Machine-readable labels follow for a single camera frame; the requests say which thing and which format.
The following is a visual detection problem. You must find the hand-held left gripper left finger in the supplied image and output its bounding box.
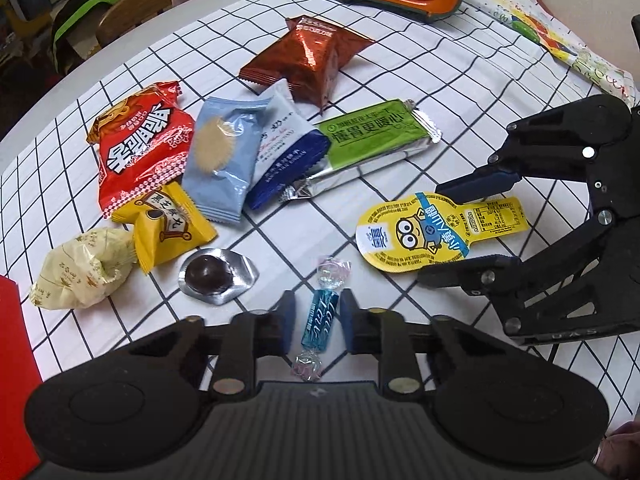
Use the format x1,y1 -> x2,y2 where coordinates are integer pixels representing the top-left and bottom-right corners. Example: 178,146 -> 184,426
117,290 -> 297,403

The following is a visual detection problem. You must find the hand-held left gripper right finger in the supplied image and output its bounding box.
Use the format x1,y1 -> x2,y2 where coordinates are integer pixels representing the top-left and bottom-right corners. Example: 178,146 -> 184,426
341,290 -> 521,403

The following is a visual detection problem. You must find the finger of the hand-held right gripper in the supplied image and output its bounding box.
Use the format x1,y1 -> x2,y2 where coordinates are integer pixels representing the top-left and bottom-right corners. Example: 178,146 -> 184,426
416,217 -> 617,334
434,94 -> 635,206

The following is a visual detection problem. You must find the blue candy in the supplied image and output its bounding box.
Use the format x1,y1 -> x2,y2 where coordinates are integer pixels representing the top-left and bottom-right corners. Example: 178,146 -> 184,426
291,256 -> 351,380

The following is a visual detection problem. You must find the yellow cartoon jelly pack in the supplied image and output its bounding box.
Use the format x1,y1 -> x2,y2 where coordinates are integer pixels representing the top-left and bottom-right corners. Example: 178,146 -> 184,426
355,191 -> 530,273

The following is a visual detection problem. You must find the foil chocolate pack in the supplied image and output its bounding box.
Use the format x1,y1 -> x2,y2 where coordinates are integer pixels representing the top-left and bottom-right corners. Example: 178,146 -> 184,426
178,247 -> 261,306

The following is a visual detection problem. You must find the green snack packet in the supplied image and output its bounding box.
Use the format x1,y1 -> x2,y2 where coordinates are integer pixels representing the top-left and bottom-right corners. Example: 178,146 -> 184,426
280,99 -> 443,203

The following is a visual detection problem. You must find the yellow snack packet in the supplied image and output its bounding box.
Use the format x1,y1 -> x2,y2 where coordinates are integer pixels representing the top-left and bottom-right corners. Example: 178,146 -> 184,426
111,181 -> 218,275

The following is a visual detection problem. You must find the cream round pastry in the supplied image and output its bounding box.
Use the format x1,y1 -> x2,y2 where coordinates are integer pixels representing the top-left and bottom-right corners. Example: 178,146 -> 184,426
29,226 -> 138,315

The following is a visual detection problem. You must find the brown foil snack packet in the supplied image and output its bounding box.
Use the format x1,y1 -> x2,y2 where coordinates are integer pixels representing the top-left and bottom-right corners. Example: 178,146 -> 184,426
238,15 -> 376,113

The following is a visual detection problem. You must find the red cardboard box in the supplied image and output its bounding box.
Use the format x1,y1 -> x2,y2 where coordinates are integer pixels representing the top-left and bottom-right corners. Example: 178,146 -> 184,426
0,274 -> 43,480

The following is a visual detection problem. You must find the person's right hand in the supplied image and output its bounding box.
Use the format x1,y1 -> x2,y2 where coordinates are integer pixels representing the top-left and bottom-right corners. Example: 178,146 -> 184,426
595,421 -> 640,480

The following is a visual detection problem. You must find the white checked tablecloth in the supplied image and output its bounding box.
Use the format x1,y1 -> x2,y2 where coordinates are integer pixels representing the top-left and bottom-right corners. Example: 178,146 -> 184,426
0,0 -> 640,480

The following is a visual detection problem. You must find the colourful printed plastic bag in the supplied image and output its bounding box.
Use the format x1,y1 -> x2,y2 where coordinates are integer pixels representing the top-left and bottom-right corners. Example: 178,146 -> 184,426
467,0 -> 637,108

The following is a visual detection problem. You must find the light blue biscuit packet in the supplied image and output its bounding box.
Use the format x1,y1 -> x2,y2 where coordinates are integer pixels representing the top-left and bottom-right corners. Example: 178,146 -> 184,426
181,96 -> 273,224

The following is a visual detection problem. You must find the white and navy snack packet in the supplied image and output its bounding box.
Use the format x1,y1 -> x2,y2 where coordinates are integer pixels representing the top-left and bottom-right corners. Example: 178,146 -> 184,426
245,79 -> 332,211

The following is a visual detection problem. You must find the red snack packet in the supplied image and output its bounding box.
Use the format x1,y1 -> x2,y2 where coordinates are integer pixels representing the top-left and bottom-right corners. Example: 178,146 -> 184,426
86,80 -> 197,220

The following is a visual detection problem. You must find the wooden chair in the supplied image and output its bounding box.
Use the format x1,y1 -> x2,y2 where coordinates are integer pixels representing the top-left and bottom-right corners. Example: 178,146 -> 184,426
95,0 -> 173,48

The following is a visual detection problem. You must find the black and green jacket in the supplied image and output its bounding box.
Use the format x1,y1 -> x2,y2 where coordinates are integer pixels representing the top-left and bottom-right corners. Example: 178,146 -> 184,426
47,0 -> 138,76

